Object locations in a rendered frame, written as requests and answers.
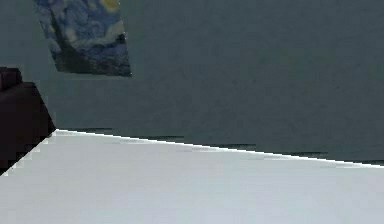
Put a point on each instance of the blue swirly sky painting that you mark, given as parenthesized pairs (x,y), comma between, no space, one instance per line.
(86,40)

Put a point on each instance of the dark brown sofa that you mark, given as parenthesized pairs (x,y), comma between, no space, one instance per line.
(20,120)

